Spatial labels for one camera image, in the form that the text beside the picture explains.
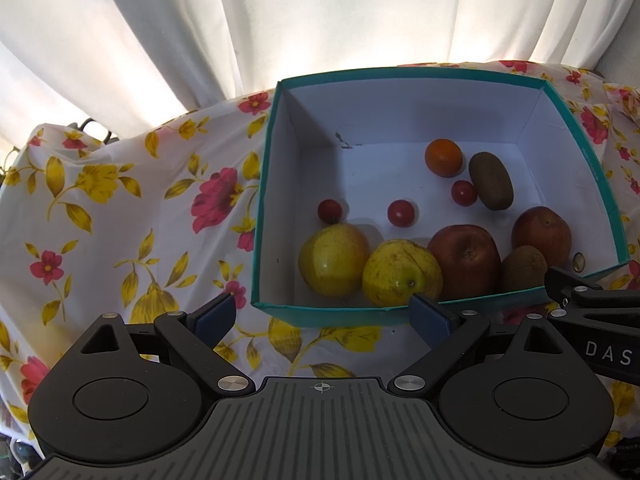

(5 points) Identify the smooth yellow pear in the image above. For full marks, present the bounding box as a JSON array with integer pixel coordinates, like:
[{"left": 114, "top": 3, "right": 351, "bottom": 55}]
[{"left": 298, "top": 223, "right": 372, "bottom": 297}]

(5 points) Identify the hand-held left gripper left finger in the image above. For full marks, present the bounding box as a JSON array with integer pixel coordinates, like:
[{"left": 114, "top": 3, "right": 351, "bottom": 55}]
[{"left": 80, "top": 292, "right": 257, "bottom": 396}]

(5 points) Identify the teal cardboard box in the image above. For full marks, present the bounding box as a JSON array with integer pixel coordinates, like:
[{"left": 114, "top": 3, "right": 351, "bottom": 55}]
[{"left": 250, "top": 69, "right": 630, "bottom": 329}]

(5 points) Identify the small brown kiwi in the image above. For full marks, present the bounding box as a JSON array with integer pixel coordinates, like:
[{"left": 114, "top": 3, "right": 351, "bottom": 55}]
[{"left": 500, "top": 245, "right": 549, "bottom": 293}]

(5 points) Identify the pale red apple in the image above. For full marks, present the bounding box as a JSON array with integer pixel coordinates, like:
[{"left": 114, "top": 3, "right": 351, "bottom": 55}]
[{"left": 511, "top": 206, "right": 572, "bottom": 270}]

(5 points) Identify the dark red apple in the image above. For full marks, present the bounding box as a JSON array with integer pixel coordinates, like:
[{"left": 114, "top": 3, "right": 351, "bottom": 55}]
[{"left": 426, "top": 224, "right": 502, "bottom": 302}]

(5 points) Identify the small orange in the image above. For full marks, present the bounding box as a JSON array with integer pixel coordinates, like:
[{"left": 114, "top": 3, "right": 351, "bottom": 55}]
[{"left": 424, "top": 138, "right": 463, "bottom": 178}]

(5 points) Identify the black cable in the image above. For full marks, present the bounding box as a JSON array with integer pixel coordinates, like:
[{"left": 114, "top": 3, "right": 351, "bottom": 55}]
[{"left": 70, "top": 117, "right": 119, "bottom": 144}]

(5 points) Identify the large brown kiwi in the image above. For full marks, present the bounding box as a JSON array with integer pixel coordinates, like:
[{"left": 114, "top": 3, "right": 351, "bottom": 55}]
[{"left": 468, "top": 151, "right": 515, "bottom": 211}]

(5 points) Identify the white curtain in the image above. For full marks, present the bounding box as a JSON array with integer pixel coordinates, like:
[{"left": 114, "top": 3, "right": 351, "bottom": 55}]
[{"left": 0, "top": 0, "right": 640, "bottom": 153}]

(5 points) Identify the floral printed cloth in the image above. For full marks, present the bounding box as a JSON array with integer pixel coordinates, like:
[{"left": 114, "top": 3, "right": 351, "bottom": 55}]
[{"left": 0, "top": 60, "right": 640, "bottom": 461}]

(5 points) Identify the speckled yellow pear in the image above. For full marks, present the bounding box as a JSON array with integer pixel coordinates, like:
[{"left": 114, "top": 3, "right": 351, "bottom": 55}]
[{"left": 361, "top": 239, "right": 444, "bottom": 307}]

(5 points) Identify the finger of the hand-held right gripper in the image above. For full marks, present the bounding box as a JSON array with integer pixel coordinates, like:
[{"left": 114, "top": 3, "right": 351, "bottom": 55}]
[{"left": 544, "top": 266, "right": 640, "bottom": 313}]

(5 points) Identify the red cherry tomato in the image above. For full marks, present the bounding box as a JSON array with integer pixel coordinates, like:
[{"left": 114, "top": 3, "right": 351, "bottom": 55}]
[
  {"left": 317, "top": 198, "right": 344, "bottom": 225},
  {"left": 451, "top": 180, "right": 478, "bottom": 207},
  {"left": 387, "top": 199, "right": 416, "bottom": 227}
]

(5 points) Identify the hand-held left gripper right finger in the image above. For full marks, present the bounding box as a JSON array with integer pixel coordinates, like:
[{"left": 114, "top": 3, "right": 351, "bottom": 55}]
[{"left": 390, "top": 293, "right": 566, "bottom": 396}]

